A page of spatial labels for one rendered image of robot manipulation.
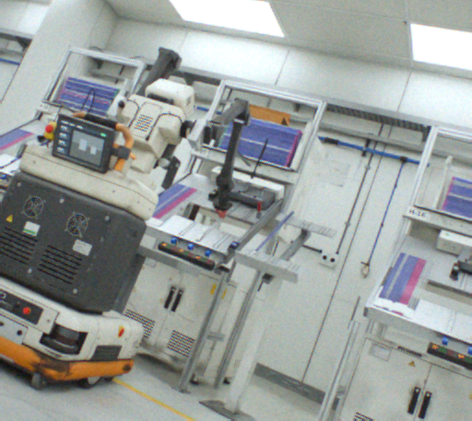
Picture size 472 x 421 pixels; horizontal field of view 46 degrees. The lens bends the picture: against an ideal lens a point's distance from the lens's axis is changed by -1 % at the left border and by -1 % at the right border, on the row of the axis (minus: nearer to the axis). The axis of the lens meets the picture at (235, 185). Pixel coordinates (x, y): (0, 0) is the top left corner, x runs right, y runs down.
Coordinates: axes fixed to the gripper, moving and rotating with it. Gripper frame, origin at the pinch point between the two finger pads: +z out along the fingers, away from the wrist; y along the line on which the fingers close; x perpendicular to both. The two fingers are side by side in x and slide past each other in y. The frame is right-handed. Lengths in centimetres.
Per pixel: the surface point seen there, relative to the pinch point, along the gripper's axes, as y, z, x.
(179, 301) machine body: 10, 46, 30
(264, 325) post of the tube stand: -52, 22, 47
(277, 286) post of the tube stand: -51, 7, 32
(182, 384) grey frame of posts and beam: -24, 50, 78
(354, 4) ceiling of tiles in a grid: 0, -89, -205
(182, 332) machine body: 1, 57, 42
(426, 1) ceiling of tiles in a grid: -57, -101, -193
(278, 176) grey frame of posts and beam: -14.4, -10.6, -45.6
